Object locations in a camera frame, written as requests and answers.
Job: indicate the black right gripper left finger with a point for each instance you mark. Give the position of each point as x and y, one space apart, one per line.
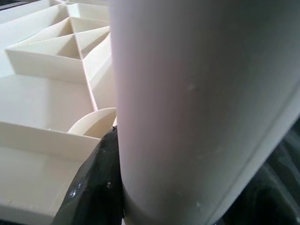
98 187

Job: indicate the white plastic children table top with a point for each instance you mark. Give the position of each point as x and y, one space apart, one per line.
47 93

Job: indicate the white plastic table leg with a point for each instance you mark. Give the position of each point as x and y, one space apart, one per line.
187 93

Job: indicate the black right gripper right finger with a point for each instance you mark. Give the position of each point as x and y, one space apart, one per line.
276 187

